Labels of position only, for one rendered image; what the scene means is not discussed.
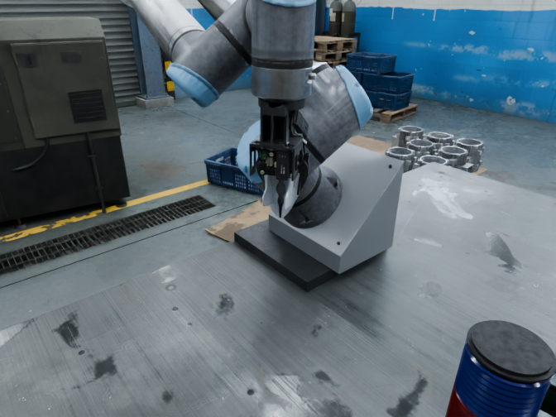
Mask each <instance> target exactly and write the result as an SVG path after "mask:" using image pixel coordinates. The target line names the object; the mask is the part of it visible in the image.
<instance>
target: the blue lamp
mask: <svg viewBox="0 0 556 417"><path fill-rule="evenodd" d="M553 377H554V376H552V377H551V378H550V379H548V380H547V381H542V382H538V383H524V382H519V383H518V382H513V381H508V380H506V379H504V378H501V377H499V376H497V375H495V374H493V373H492V372H490V371H488V370H487V369H486V368H485V367H484V366H483V365H482V364H481V363H480V362H479V361H478V360H477V359H476V358H475V357H474V356H473V355H472V353H471V352H470V350H469V348H468V346H467V339H466V341H465V344H464V348H463V353H462V357H461V360H460V363H459V366H458V371H457V375H456V378H455V387H456V391H457V393H458V396H459V397H460V399H461V400H462V402H463V403H464V404H465V406H466V407H467V408H468V409H469V410H471V411H472V412H473V413H474V414H476V415H477V416H479V417H537V415H538V413H539V409H540V407H541V405H542V403H543V401H544V398H545V395H546V393H547V391H548V388H549V385H550V383H551V381H552V379H553Z"/></svg>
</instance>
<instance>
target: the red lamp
mask: <svg viewBox="0 0 556 417"><path fill-rule="evenodd" d="M485 368H486V367H485ZM486 369H487V368H486ZM487 370H488V371H490V370H489V369H487ZM490 372H492V371H490ZM492 373H493V374H495V375H497V374H496V373H494V372H492ZM497 376H499V375H497ZM499 377H501V378H504V377H502V376H499ZM504 379H506V378H504ZM506 380H508V381H512V380H509V379H506ZM513 382H518V381H513ZM518 383H519V382H518ZM445 417H479V416H477V415H476V414H474V413H473V412H472V411H471V410H469V409H468V408H467V407H466V406H465V404H464V403H463V402H462V400H461V399H460V397H459V396H458V393H457V391H456V387H455V382H454V384H453V390H452V394H451V396H450V400H449V403H448V408H447V412H446V415H445Z"/></svg>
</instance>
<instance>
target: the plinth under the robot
mask: <svg viewBox="0 0 556 417"><path fill-rule="evenodd" d="M234 241H235V242H237V243H239V244H240V245H241V246H243V247H245V248H246V249H247V250H248V251H249V252H251V253H253V254H254V255H255V256H257V257H259V258H260V259H261V260H263V261H264V262H265V263H266V264H268V265H269V266H271V267H272V268H274V269H275V270H277V271H278V272H280V273H281V274H282V275H283V276H285V277H286V278H288V279H289V280H291V281H292V282H294V283H295V284H297V286H299V287H300V288H302V289H303V290H305V291H306V292H308V291H310V290H312V289H313V288H315V287H317V286H319V285H322V284H323V283H324V282H326V281H328V280H331V279H333V278H334V277H335V276H338V275H340V274H338V273H337V272H335V271H333V270H332V269H330V268H329V267H327V266H326V265H324V264H323V263H321V262H320V261H317V260H316V259H314V258H313V257H311V256H310V255H308V254H307V253H305V252H303V251H301V250H300V249H299V248H298V247H296V246H294V245H292V244H291V243H289V242H287V241H286V240H285V239H283V238H282V237H280V236H278V235H276V234H275V233H273V232H272V231H271V230H269V219H267V220H265V221H262V222H259V223H256V224H253V225H251V226H249V227H246V228H243V229H240V230H238V231H236V232H234Z"/></svg>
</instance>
